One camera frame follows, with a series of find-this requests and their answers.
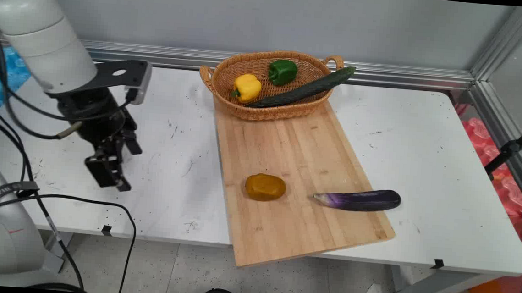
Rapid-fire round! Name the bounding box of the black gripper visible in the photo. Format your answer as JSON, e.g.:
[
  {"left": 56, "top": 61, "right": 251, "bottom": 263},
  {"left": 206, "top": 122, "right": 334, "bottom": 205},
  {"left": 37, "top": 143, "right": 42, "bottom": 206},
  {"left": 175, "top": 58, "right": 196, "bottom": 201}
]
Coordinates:
[{"left": 50, "top": 84, "right": 147, "bottom": 193}]

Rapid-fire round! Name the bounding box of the brown yellow potato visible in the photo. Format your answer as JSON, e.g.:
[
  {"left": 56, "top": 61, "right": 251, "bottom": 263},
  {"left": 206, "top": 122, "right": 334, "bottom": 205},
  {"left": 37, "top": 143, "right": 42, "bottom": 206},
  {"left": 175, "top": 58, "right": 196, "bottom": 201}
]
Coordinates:
[{"left": 244, "top": 172, "right": 287, "bottom": 203}]

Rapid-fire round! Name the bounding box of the grey table leg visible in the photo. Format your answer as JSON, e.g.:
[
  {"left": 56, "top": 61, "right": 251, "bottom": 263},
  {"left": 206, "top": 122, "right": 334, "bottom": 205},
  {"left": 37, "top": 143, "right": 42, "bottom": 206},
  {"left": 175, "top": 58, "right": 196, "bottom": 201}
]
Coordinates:
[
  {"left": 389, "top": 265, "right": 506, "bottom": 293},
  {"left": 40, "top": 230, "right": 73, "bottom": 275}
]

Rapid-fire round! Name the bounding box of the blue plastic bag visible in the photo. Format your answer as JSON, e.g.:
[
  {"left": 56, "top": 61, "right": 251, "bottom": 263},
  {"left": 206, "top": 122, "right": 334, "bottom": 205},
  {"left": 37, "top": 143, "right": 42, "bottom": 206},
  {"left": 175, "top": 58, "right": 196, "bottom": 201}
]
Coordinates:
[{"left": 0, "top": 45, "right": 33, "bottom": 126}]

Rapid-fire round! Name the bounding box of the yellow bell pepper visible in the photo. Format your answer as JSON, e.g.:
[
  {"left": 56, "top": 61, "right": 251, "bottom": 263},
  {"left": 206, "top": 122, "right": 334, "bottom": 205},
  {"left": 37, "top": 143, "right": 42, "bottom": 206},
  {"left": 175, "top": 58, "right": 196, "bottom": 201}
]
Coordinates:
[{"left": 231, "top": 72, "right": 263, "bottom": 105}]

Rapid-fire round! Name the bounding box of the woven wicker basket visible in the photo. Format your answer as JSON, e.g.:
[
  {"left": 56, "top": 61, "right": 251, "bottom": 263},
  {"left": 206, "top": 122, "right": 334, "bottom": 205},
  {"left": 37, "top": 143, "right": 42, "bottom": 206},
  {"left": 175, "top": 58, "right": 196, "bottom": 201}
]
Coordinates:
[{"left": 196, "top": 45, "right": 345, "bottom": 127}]

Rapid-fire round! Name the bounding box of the bamboo cutting board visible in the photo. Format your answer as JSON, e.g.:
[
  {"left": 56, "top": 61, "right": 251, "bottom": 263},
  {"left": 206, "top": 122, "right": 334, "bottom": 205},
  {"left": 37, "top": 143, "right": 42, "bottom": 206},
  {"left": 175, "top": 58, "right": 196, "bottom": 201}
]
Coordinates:
[{"left": 201, "top": 92, "right": 405, "bottom": 278}]

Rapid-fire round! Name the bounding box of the green bell pepper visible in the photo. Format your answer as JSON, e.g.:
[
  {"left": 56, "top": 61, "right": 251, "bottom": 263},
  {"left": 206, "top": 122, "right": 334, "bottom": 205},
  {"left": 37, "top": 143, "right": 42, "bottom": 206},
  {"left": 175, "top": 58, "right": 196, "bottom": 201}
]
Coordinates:
[{"left": 267, "top": 58, "right": 299, "bottom": 88}]

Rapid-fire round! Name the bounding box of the dark green cucumber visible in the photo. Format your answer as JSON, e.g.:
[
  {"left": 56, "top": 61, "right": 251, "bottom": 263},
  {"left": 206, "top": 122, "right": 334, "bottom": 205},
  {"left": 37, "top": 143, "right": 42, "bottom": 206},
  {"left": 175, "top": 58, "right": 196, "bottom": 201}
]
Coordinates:
[{"left": 245, "top": 59, "right": 357, "bottom": 115}]

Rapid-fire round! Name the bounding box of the purple eggplant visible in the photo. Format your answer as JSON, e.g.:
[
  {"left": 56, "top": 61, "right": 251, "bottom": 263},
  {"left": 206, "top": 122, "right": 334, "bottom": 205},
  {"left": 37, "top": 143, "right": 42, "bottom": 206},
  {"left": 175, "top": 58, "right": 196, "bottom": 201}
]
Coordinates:
[{"left": 312, "top": 184, "right": 402, "bottom": 215}]

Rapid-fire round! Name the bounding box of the red bubble wrap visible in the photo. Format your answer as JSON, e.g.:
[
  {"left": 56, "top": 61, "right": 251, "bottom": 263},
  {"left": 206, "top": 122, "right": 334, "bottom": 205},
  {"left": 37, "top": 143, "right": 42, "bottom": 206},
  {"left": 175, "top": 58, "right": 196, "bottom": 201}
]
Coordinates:
[{"left": 443, "top": 103, "right": 522, "bottom": 293}]

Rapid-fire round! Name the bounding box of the black tripod stand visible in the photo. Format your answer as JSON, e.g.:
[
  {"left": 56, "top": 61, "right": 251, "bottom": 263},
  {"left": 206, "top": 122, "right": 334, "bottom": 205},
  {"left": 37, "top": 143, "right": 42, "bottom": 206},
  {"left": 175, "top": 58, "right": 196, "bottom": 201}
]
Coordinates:
[{"left": 484, "top": 114, "right": 522, "bottom": 182}]

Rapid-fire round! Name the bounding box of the black looping floor cable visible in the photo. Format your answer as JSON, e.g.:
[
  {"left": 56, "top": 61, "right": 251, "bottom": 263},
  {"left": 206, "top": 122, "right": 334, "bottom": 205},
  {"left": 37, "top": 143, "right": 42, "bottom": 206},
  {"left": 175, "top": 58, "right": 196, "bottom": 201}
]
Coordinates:
[{"left": 0, "top": 190, "right": 140, "bottom": 293}]

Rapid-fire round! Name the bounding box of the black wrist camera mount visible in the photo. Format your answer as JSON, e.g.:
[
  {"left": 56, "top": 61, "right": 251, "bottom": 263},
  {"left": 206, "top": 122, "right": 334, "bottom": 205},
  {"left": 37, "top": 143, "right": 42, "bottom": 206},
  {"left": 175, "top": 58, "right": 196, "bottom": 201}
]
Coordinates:
[{"left": 44, "top": 53, "right": 154, "bottom": 107}]

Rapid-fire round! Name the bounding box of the grey velcro strap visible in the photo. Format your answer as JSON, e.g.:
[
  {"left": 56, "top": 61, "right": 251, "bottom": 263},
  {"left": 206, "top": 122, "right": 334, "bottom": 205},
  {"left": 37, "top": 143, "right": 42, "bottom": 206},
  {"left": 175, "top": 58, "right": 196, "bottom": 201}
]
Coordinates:
[{"left": 0, "top": 179, "right": 41, "bottom": 219}]

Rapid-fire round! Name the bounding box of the long aluminium frame rail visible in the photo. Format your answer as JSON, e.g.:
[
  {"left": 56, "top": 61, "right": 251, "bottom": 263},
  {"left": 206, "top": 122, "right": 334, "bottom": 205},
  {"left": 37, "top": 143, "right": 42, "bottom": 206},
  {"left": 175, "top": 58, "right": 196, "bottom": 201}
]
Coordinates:
[{"left": 0, "top": 33, "right": 477, "bottom": 94}]

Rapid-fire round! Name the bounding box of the slanted aluminium frame rail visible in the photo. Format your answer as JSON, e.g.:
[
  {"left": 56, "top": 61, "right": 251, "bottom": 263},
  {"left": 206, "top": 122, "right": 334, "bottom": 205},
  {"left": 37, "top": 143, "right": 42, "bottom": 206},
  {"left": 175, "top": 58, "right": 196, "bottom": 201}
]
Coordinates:
[{"left": 460, "top": 3, "right": 522, "bottom": 216}]

